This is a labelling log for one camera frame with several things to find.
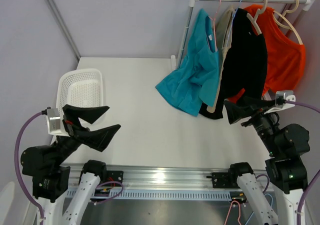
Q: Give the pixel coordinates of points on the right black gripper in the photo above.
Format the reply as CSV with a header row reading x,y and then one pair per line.
x,y
235,112

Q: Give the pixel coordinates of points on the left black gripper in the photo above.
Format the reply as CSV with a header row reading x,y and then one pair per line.
x,y
99,138

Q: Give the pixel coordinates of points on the black t shirt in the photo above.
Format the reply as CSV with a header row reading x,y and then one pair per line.
x,y
245,66

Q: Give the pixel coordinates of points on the teal t shirt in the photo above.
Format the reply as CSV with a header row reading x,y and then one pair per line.
x,y
195,82

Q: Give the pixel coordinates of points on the orange t shirt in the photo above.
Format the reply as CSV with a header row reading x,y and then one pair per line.
x,y
285,59

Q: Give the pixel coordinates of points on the beige t shirt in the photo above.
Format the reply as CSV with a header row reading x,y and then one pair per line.
x,y
223,32

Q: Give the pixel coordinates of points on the beige wooden hanger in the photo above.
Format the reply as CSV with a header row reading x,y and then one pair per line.
x,y
254,19
288,25

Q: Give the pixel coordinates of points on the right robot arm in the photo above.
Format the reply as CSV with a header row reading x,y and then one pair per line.
x,y
285,169

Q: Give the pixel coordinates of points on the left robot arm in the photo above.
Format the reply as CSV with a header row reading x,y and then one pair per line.
x,y
39,169

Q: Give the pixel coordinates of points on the pink hanger on floor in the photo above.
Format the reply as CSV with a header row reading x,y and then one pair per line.
x,y
234,206

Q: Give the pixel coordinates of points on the white plastic laundry basket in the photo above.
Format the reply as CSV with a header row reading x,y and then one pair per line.
x,y
82,88

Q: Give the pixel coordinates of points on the metal clothes rack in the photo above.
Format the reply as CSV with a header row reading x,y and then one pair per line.
x,y
176,61

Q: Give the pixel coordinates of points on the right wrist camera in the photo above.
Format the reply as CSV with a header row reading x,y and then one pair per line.
x,y
280,102

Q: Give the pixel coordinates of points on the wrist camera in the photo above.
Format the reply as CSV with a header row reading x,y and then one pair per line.
x,y
280,102
54,122

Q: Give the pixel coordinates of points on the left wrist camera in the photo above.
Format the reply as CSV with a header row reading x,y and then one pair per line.
x,y
54,122

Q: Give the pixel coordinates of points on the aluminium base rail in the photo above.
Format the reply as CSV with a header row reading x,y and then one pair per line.
x,y
166,178

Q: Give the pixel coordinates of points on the perforated cable tray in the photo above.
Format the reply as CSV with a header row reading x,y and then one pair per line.
x,y
148,194

